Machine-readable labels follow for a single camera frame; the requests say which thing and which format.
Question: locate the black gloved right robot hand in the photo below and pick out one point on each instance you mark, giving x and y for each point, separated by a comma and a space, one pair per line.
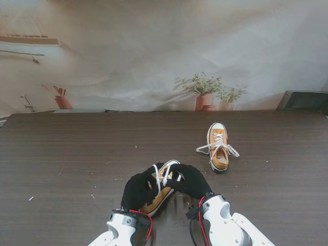
194, 182

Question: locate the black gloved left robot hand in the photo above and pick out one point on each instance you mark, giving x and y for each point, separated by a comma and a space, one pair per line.
135, 189

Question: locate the yellow canvas sneaker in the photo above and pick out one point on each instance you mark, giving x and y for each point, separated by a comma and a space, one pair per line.
164, 195
217, 126

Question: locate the printed kitchen backdrop cloth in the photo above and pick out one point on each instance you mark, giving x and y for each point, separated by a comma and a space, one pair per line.
153, 51

